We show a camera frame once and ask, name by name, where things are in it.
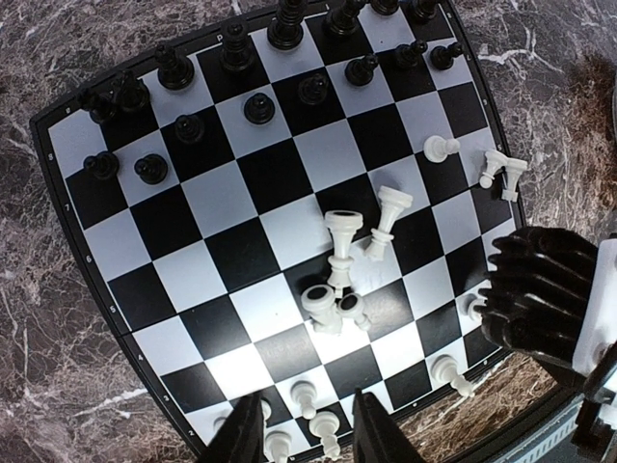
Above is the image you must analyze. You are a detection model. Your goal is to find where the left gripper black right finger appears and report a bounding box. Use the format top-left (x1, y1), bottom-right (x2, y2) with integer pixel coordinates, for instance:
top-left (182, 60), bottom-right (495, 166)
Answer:
top-left (353, 389), bottom-right (424, 463)

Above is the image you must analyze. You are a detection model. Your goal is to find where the white king piece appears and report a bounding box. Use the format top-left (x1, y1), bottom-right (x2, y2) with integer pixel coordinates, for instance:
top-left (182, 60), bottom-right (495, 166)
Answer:
top-left (364, 185), bottom-right (414, 261)

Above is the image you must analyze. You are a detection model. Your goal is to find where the white pawn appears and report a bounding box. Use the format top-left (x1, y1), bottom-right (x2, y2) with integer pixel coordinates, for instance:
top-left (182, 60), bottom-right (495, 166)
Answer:
top-left (290, 381), bottom-right (317, 420)

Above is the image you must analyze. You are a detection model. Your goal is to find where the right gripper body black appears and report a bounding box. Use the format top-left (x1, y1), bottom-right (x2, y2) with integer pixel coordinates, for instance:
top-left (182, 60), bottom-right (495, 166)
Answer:
top-left (479, 227), bottom-right (599, 386)

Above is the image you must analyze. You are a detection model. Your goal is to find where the white pawn c file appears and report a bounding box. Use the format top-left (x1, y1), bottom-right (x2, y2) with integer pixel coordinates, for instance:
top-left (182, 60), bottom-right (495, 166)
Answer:
top-left (308, 411), bottom-right (341, 460)

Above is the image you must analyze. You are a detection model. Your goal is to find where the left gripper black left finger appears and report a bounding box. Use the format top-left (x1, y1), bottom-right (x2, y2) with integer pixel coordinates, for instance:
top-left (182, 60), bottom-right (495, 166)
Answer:
top-left (197, 392), bottom-right (264, 463)

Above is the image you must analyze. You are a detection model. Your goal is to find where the white lying small piece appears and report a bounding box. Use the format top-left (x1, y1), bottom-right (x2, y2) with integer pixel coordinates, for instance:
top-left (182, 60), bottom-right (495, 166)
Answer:
top-left (336, 293), bottom-right (371, 332)

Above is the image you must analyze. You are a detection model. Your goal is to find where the white pawn f file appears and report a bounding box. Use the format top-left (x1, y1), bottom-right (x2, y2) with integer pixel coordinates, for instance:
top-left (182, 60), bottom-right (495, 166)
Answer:
top-left (430, 355), bottom-right (474, 397)

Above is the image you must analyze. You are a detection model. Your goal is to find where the black grey chessboard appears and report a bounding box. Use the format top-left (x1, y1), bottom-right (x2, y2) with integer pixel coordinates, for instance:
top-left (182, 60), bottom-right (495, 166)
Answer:
top-left (31, 1), bottom-right (523, 461)

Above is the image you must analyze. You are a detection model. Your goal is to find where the white pawn g file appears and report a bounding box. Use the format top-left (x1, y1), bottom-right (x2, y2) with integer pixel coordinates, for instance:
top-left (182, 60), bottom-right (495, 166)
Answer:
top-left (423, 135), bottom-right (461, 163)

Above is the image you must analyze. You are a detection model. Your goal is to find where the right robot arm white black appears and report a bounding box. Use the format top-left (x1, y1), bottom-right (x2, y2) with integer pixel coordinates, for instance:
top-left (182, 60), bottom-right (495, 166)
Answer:
top-left (476, 227), bottom-right (616, 461)

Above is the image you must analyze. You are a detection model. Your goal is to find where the white lying knight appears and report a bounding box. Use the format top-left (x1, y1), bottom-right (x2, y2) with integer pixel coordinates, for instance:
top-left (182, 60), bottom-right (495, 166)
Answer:
top-left (301, 285), bottom-right (343, 336)

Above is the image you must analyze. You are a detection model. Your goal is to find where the white piece b file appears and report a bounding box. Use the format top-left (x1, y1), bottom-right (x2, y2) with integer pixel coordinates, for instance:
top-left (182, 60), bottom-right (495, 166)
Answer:
top-left (264, 431), bottom-right (292, 463)

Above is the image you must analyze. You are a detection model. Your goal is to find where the white lying rook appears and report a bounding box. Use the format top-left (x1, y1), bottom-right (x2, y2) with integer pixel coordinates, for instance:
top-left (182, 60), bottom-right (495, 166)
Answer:
top-left (501, 158), bottom-right (528, 203)

